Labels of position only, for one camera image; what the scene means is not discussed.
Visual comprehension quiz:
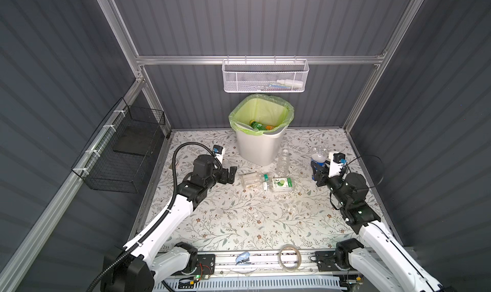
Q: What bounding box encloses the small bottle blue label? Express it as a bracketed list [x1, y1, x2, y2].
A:
[310, 146, 329, 179]

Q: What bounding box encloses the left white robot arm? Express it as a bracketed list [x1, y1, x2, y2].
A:
[88, 155, 237, 291]

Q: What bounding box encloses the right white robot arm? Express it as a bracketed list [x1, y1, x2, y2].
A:
[311, 161, 445, 291]

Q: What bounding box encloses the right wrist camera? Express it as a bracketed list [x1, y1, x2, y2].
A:
[329, 152, 347, 178]

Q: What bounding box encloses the roll of clear tape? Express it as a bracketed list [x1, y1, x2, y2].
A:
[277, 245, 303, 272]

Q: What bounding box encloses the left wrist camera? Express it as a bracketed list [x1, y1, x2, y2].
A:
[213, 144, 225, 164]

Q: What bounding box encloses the black wire wall basket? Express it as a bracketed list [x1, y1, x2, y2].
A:
[72, 98, 166, 194]

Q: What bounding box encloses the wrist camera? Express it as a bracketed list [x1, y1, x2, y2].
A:
[213, 144, 225, 164]
[329, 152, 347, 178]

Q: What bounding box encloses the clear square bottle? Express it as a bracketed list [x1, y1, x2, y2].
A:
[240, 172, 269, 188]

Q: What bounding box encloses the white plastic trash bin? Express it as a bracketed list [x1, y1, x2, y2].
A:
[235, 123, 288, 166]

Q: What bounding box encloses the white wire mesh basket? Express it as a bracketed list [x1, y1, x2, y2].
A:
[221, 59, 309, 93]

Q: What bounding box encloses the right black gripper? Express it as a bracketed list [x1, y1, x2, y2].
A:
[312, 158, 348, 209]

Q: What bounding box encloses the green label square bottle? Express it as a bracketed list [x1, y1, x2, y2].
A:
[263, 174, 294, 192]

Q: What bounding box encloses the green bin liner bag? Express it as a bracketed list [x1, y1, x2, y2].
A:
[228, 93, 295, 132]

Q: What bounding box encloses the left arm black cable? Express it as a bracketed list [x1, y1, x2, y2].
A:
[86, 142, 216, 292]

